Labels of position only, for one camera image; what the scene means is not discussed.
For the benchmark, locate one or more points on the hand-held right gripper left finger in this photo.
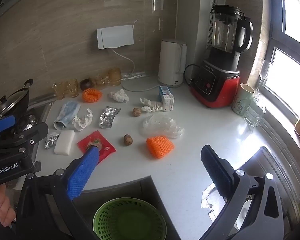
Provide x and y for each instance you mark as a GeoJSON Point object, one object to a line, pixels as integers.
{"type": "Point", "coordinates": [83, 171]}

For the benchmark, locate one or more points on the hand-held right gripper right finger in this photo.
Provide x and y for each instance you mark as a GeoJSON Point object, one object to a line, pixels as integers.
{"type": "Point", "coordinates": [218, 173]}

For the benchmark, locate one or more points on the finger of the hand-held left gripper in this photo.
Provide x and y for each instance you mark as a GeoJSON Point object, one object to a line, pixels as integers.
{"type": "Point", "coordinates": [2, 124]}
{"type": "Point", "coordinates": [36, 132]}

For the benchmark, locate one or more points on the white foam block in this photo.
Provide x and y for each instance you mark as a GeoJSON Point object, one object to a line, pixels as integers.
{"type": "Point", "coordinates": [64, 142]}

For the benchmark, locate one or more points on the red snack packet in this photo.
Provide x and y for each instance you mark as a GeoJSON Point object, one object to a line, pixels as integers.
{"type": "Point", "coordinates": [103, 145]}

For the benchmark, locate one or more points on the foil trash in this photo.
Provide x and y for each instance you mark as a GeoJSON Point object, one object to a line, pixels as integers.
{"type": "Point", "coordinates": [66, 113]}

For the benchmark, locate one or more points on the brown walnut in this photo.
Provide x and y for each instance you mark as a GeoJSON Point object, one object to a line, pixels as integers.
{"type": "Point", "coordinates": [136, 112]}
{"type": "Point", "coordinates": [128, 140]}

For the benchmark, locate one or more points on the large foil piece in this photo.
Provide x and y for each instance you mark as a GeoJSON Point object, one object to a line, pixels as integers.
{"type": "Point", "coordinates": [108, 117]}

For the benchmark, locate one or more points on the orange foam fruit net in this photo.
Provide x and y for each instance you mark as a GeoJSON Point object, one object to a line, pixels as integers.
{"type": "Point", "coordinates": [160, 147]}

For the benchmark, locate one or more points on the green plastic basket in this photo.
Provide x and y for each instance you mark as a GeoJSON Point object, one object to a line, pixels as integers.
{"type": "Point", "coordinates": [130, 220]}

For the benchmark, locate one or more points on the person's left hand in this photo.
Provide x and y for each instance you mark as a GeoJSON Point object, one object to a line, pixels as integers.
{"type": "Point", "coordinates": [0, 203]}

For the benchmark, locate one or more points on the foil stove liner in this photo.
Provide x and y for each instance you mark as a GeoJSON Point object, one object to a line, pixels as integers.
{"type": "Point", "coordinates": [27, 125]}

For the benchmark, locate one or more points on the small crumpled foil piece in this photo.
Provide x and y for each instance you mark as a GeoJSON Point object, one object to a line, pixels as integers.
{"type": "Point", "coordinates": [51, 140]}

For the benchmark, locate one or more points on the foil sheet by sink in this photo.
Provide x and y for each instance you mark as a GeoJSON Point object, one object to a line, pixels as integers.
{"type": "Point", "coordinates": [210, 195]}

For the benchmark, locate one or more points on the black wok with glass lid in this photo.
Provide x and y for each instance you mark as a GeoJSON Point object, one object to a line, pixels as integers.
{"type": "Point", "coordinates": [12, 101]}

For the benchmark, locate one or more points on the amber drinking glass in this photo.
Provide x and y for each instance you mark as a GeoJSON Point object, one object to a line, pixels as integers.
{"type": "Point", "coordinates": [59, 91]}
{"type": "Point", "coordinates": [115, 76]}
{"type": "Point", "coordinates": [72, 88]}
{"type": "Point", "coordinates": [101, 81]}

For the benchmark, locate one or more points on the crumpled white paper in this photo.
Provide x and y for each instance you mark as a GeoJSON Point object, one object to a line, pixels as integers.
{"type": "Point", "coordinates": [82, 122]}

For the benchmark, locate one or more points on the white plate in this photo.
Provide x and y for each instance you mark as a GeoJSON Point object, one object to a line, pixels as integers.
{"type": "Point", "coordinates": [243, 215]}

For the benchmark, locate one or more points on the clear glass jar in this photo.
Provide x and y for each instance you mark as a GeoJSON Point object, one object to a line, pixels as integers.
{"type": "Point", "coordinates": [254, 112]}

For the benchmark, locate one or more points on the clear plastic bag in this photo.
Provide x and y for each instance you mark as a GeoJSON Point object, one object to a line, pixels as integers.
{"type": "Point", "coordinates": [162, 126]}

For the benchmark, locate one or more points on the crumpled white tissue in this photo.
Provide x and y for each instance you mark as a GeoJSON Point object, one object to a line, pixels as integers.
{"type": "Point", "coordinates": [118, 95]}

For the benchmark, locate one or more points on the red and black cooker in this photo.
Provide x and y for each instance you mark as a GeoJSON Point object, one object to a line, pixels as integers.
{"type": "Point", "coordinates": [215, 80]}

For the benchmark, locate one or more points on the blue white medicine box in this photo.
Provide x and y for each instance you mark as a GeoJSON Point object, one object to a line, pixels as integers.
{"type": "Point", "coordinates": [164, 91]}

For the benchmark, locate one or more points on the wine glass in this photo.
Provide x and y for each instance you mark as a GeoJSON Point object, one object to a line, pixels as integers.
{"type": "Point", "coordinates": [264, 70]}

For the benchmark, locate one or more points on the white electric kettle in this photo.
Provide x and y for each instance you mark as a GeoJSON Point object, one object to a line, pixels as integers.
{"type": "Point", "coordinates": [171, 62]}

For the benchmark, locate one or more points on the window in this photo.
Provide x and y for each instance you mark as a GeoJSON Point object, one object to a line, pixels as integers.
{"type": "Point", "coordinates": [289, 55]}

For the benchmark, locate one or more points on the white wall socket box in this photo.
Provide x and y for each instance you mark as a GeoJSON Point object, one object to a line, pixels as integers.
{"type": "Point", "coordinates": [115, 37]}

